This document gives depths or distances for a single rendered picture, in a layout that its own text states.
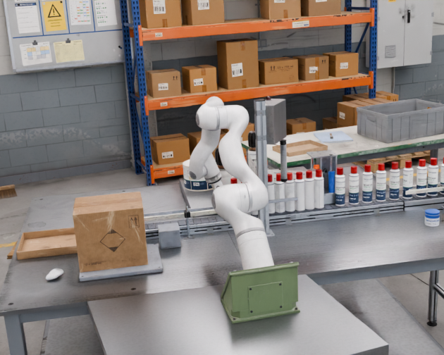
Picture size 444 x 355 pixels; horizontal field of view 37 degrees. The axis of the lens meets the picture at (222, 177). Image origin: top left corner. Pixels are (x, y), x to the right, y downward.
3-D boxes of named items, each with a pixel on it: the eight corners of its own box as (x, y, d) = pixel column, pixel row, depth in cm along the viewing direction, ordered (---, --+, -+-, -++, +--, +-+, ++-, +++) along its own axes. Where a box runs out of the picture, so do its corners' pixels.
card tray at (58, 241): (83, 233, 338) (82, 226, 337) (82, 252, 313) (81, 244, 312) (23, 239, 334) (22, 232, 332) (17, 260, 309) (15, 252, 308)
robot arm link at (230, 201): (268, 228, 257) (255, 176, 268) (223, 234, 253) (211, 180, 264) (262, 241, 267) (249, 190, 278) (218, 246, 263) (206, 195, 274)
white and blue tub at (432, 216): (436, 221, 329) (437, 208, 327) (441, 226, 322) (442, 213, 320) (422, 222, 329) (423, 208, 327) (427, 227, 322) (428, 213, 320)
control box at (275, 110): (287, 136, 324) (285, 98, 319) (274, 145, 309) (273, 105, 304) (267, 135, 328) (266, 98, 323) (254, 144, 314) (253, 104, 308)
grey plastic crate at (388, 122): (415, 124, 550) (416, 98, 544) (449, 133, 515) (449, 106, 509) (355, 134, 528) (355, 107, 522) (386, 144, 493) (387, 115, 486)
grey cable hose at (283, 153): (286, 179, 326) (285, 139, 320) (288, 182, 323) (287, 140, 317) (279, 180, 326) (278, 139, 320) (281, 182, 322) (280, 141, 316)
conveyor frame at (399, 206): (395, 204, 356) (395, 196, 354) (404, 210, 345) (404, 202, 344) (87, 238, 331) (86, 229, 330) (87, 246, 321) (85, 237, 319)
